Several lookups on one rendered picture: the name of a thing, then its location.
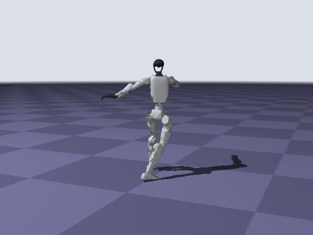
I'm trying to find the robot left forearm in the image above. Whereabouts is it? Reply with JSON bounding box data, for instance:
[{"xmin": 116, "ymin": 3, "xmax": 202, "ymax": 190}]
[{"xmin": 115, "ymin": 83, "xmax": 133, "ymax": 99}]

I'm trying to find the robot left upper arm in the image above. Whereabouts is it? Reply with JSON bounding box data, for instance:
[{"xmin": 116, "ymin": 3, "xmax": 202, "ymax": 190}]
[{"xmin": 130, "ymin": 77, "xmax": 151, "ymax": 91}]

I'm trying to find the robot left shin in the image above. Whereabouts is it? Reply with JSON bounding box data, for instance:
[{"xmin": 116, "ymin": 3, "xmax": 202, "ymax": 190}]
[{"xmin": 148, "ymin": 137, "xmax": 154, "ymax": 158}]

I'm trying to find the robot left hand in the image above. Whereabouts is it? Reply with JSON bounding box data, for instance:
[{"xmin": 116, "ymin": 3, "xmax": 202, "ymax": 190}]
[{"xmin": 101, "ymin": 94, "xmax": 118, "ymax": 100}]

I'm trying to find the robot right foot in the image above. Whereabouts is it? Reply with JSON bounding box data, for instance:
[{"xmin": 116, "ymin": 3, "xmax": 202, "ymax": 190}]
[{"xmin": 141, "ymin": 173, "xmax": 158, "ymax": 179}]

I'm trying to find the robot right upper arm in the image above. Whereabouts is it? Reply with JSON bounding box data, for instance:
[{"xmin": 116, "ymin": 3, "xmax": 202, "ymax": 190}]
[{"xmin": 168, "ymin": 76, "xmax": 177, "ymax": 86}]

